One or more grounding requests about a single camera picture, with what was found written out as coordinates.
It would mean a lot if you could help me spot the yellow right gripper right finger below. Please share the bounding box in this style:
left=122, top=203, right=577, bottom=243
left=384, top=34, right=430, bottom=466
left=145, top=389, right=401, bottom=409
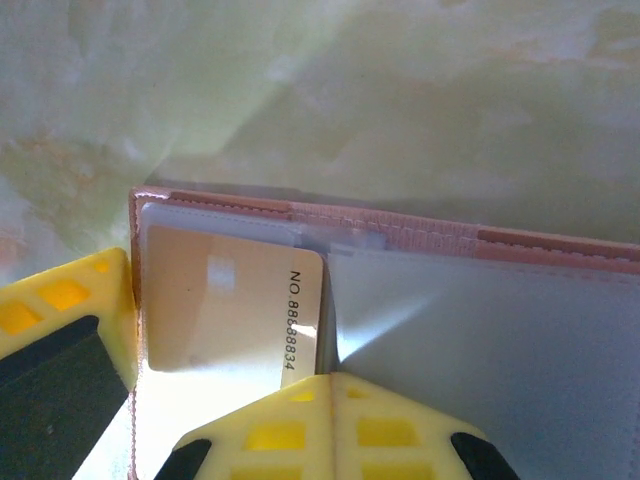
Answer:
left=332, top=372, right=521, bottom=480

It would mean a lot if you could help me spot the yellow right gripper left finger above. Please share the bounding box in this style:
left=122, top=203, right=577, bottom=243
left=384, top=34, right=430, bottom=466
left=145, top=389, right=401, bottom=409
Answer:
left=154, top=373, right=334, bottom=480

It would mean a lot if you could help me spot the gold credit card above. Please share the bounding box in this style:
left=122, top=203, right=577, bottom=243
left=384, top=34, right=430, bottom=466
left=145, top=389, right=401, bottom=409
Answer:
left=142, top=223, right=327, bottom=390

